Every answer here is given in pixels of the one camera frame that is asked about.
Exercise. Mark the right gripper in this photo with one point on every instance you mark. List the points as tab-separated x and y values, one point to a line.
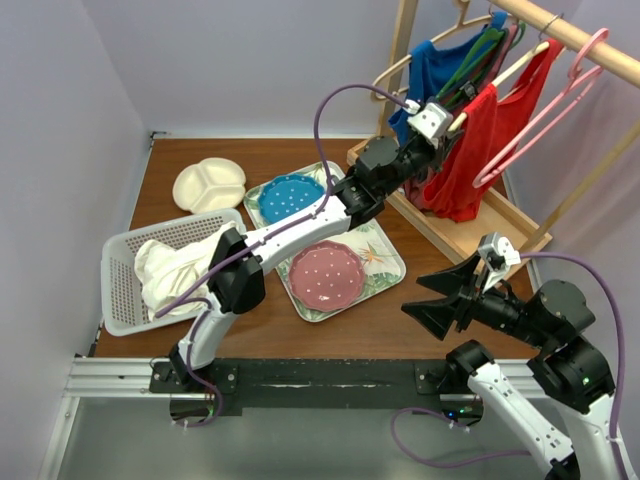
457	281

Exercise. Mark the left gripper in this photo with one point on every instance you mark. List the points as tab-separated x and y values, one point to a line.
437	149

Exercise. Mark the red tank top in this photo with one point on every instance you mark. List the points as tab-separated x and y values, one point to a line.
490	124

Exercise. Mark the cream wooden hanger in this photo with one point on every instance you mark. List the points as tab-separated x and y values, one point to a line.
503	76

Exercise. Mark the pink plastic hanger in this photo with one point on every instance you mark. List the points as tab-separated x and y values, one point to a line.
511	152

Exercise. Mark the white tank top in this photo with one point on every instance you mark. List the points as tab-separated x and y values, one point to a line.
166	273

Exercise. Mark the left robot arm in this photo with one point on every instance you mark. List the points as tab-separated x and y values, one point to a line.
234	283

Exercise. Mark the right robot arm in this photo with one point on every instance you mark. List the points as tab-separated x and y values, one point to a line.
571	371

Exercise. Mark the blue tank top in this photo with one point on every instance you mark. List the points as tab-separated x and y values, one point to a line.
431	68

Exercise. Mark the green velvet hanger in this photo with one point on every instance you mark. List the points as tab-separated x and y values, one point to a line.
478	63

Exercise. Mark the beige plastic hanger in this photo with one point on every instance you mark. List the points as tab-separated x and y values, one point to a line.
394	79

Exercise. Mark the wooden clothes rack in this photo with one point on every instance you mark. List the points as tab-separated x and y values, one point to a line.
455	241

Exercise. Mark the floral serving tray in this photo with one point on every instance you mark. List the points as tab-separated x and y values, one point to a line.
382	264

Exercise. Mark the pink dotted plate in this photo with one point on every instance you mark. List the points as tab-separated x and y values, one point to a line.
326	276

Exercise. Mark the blue dotted plate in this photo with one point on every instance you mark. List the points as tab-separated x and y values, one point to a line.
286	195

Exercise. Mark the cream divided plate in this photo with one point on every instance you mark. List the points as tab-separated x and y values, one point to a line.
213	183

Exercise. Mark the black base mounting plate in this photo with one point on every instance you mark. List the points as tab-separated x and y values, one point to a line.
339	384

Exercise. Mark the white plastic basket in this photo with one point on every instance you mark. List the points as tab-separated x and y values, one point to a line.
123	308

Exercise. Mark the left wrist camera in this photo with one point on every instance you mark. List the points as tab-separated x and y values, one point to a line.
430	120

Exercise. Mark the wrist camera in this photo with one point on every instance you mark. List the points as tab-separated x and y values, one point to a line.
430	120
498	253

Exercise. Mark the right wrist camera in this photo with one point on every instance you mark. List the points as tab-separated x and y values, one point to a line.
498	253

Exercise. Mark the aluminium rail frame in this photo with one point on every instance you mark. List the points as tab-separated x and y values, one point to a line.
102	378

